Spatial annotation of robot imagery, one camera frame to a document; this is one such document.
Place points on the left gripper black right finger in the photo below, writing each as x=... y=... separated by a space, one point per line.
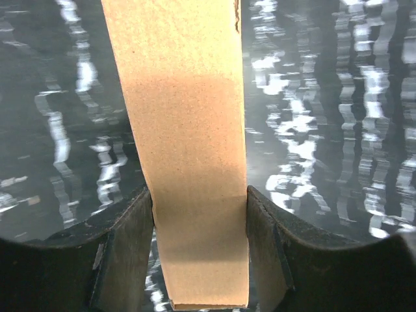
x=299 y=267

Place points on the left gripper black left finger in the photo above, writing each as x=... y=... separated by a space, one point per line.
x=97 y=265

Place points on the cardboard box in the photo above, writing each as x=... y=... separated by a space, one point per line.
x=180 y=69

